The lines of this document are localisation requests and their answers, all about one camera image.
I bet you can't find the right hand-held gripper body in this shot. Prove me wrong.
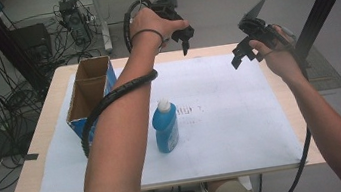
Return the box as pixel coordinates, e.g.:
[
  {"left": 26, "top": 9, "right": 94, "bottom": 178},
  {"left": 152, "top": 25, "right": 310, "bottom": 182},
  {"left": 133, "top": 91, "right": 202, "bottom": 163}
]
[{"left": 234, "top": 0, "right": 280, "bottom": 55}]

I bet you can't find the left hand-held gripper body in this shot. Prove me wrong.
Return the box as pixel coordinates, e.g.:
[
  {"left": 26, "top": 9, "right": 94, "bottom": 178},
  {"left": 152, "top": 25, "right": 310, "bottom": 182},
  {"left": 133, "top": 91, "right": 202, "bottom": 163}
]
[{"left": 148, "top": 0, "right": 197, "bottom": 47}]

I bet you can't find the blue bottle with white cap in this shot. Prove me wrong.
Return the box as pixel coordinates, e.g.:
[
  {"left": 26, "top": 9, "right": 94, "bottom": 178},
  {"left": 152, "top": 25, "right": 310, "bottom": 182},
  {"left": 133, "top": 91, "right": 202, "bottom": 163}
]
[{"left": 148, "top": 96, "right": 183, "bottom": 156}]

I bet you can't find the blue cardboard box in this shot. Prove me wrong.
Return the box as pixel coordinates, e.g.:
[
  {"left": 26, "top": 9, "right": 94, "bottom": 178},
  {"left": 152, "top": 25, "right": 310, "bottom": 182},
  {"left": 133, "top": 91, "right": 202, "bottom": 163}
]
[{"left": 58, "top": 53, "right": 127, "bottom": 144}]

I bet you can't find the person's right hand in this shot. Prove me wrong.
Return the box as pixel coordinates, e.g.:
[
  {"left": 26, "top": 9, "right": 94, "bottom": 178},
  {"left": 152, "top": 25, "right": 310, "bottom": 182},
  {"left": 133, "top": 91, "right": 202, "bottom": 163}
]
[{"left": 246, "top": 21, "right": 306, "bottom": 87}]

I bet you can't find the person's left hand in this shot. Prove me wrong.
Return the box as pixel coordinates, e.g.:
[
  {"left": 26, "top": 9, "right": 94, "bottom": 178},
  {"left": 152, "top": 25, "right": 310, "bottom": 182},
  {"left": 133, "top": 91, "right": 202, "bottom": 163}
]
[{"left": 125, "top": 2, "right": 193, "bottom": 57}]

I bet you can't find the black wrist band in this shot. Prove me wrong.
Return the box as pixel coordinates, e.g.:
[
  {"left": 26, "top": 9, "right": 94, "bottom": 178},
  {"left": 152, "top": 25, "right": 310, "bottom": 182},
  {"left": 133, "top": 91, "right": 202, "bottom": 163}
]
[{"left": 128, "top": 26, "right": 166, "bottom": 52}]

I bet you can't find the white table mat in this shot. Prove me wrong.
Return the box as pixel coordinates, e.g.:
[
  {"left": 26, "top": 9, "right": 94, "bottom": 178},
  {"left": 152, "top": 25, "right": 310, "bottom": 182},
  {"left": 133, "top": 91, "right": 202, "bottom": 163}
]
[{"left": 21, "top": 43, "right": 306, "bottom": 192}]

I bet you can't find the white desk with legs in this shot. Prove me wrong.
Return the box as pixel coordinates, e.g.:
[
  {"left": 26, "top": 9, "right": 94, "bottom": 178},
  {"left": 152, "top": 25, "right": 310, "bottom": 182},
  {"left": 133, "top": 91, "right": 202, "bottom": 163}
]
[{"left": 70, "top": 0, "right": 200, "bottom": 59}]

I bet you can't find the computer tower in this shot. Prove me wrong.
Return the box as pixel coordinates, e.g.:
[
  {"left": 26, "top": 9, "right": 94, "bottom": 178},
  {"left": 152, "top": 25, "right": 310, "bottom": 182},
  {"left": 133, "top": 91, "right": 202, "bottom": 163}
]
[{"left": 57, "top": 0, "right": 94, "bottom": 48}]

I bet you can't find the person's right leg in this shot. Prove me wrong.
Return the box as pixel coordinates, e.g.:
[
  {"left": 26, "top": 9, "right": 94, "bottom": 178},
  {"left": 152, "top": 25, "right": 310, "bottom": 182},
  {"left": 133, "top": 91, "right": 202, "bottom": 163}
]
[{"left": 207, "top": 176, "right": 240, "bottom": 192}]

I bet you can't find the black box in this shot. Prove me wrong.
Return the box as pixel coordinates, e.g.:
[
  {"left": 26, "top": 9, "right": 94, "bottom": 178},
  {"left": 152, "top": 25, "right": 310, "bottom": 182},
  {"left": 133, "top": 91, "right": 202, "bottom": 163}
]
[{"left": 8, "top": 21, "right": 55, "bottom": 65}]

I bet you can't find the light wooden table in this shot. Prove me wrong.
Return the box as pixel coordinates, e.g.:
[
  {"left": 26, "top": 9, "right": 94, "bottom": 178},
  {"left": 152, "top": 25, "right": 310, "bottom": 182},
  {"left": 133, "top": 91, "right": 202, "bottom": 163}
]
[{"left": 0, "top": 30, "right": 328, "bottom": 192}]

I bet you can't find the black tape strip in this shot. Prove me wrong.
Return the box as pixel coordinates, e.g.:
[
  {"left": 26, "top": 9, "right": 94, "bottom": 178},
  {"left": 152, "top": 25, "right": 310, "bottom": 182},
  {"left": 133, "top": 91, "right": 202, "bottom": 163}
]
[{"left": 23, "top": 152, "right": 40, "bottom": 162}]

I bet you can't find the black spiral-wrapped cable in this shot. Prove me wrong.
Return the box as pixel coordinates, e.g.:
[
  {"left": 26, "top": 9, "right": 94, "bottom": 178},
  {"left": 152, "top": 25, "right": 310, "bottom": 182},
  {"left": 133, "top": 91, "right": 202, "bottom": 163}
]
[{"left": 63, "top": 0, "right": 173, "bottom": 159}]

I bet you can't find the smooth black cable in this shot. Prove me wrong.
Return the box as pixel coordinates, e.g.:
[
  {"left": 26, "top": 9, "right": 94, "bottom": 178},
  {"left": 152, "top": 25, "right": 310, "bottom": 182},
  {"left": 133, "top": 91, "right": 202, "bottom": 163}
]
[{"left": 254, "top": 31, "right": 326, "bottom": 192}]

